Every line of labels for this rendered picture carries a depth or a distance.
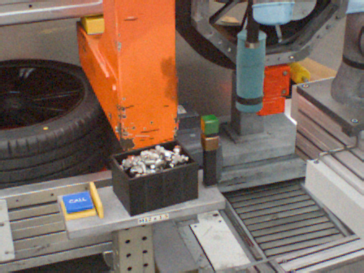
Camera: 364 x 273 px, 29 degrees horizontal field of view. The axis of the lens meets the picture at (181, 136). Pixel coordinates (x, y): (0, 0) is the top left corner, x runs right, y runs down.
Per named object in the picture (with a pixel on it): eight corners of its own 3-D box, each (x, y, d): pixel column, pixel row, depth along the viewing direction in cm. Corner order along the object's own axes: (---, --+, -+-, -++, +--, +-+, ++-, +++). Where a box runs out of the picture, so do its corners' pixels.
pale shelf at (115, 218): (205, 177, 202) (205, 168, 201) (225, 209, 188) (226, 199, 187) (58, 205, 191) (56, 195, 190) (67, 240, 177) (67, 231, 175)
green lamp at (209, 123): (214, 126, 187) (214, 113, 185) (219, 133, 184) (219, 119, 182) (200, 128, 186) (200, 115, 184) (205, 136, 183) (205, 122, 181)
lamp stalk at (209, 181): (212, 180, 195) (213, 115, 185) (216, 186, 192) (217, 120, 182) (201, 182, 194) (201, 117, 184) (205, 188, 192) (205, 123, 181)
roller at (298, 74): (277, 56, 265) (278, 41, 262) (313, 87, 240) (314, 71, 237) (263, 58, 263) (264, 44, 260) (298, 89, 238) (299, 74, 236)
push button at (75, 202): (88, 197, 187) (88, 191, 186) (93, 212, 181) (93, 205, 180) (62, 202, 185) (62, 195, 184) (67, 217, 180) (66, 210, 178)
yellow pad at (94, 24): (118, 17, 247) (117, 3, 244) (127, 30, 235) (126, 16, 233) (80, 22, 243) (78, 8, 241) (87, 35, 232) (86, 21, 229)
